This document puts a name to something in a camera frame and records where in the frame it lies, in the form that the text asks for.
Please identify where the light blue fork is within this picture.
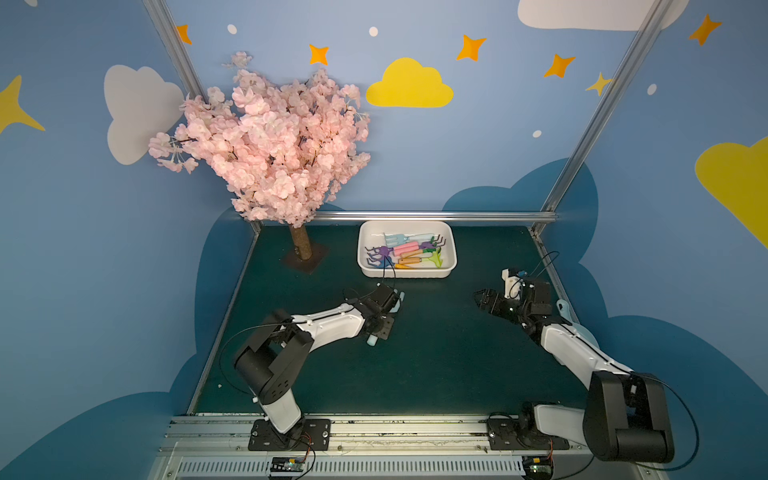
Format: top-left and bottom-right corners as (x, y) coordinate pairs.
(384, 233), (432, 248)
(366, 290), (405, 347)

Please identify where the pink cherry blossom tree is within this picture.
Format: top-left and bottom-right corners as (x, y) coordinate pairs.
(148, 51), (371, 270)

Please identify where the right control board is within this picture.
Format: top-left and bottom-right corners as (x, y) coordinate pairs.
(522, 456), (554, 480)

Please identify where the purple fork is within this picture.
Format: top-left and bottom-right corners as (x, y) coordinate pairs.
(393, 236), (446, 256)

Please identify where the aluminium rail front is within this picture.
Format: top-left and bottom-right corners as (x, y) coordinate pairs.
(149, 414), (666, 479)

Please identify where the aluminium frame back bar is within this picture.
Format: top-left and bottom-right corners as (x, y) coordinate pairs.
(257, 209), (558, 226)

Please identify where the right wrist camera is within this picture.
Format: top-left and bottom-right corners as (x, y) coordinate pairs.
(501, 268), (527, 300)

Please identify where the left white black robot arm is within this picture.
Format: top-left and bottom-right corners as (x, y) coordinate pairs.
(233, 283), (404, 438)

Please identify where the control board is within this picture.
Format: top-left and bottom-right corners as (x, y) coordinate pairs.
(269, 456), (309, 477)
(522, 456), (554, 480)

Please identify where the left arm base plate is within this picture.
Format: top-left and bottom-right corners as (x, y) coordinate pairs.
(247, 418), (332, 451)

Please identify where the white plastic storage box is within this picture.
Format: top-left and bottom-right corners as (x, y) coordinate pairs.
(356, 220), (458, 279)

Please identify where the light blue dustpan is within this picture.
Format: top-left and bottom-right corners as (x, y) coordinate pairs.
(556, 299), (600, 349)

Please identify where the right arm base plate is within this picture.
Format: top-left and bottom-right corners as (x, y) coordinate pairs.
(486, 416), (570, 451)

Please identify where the lime fork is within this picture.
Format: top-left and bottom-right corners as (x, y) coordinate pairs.
(395, 248), (443, 269)

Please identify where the left control board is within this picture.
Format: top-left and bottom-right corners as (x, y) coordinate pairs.
(269, 456), (309, 477)

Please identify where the purple rake, pink handle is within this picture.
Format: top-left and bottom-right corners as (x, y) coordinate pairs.
(365, 245), (397, 269)

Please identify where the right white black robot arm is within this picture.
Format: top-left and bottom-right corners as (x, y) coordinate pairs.
(473, 277), (675, 463)

